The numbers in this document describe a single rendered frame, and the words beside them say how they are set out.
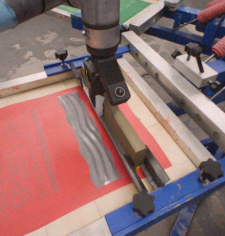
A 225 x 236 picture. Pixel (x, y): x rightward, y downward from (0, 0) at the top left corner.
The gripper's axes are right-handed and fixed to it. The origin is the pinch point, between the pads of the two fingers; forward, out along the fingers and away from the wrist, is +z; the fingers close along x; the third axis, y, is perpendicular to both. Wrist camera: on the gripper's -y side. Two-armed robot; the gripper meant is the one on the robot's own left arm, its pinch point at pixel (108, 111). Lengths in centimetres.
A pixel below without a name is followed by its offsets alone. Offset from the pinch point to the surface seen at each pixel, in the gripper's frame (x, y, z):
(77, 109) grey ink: 7.3, 9.4, 4.7
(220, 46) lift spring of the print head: -44.8, 6.0, -5.9
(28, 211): 27.0, -15.6, 5.3
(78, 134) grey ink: 10.0, -0.1, 4.9
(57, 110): 13.2, 12.3, 5.0
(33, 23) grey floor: -5, 311, 97
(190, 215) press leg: -45, -23, 96
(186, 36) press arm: -61, 38, 8
